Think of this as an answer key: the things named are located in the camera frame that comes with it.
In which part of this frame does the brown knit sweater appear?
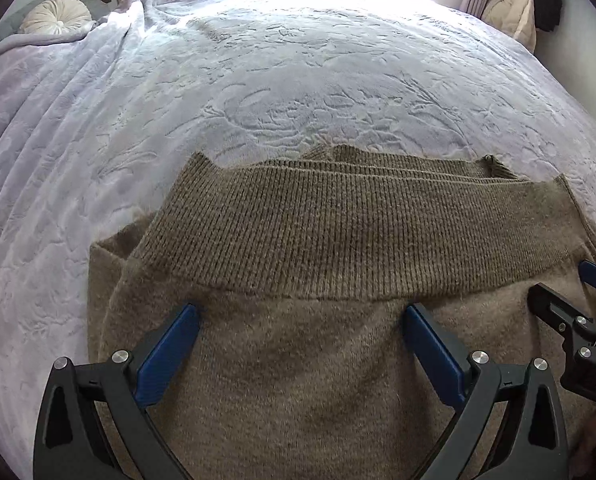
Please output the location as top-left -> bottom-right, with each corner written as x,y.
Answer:
87,146 -> 596,479

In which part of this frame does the beige hanging coat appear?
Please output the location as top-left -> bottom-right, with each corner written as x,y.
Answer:
481,0 -> 537,53

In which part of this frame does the lavender embossed bed blanket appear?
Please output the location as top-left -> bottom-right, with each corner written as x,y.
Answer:
0,0 -> 596,479

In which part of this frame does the person's right hand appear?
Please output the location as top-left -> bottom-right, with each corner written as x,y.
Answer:
568,410 -> 596,479

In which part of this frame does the grey padded headboard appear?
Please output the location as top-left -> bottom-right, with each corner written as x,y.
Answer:
0,0 -> 110,41

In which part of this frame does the round cream pillow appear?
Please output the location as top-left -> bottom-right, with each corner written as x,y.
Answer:
19,0 -> 94,35

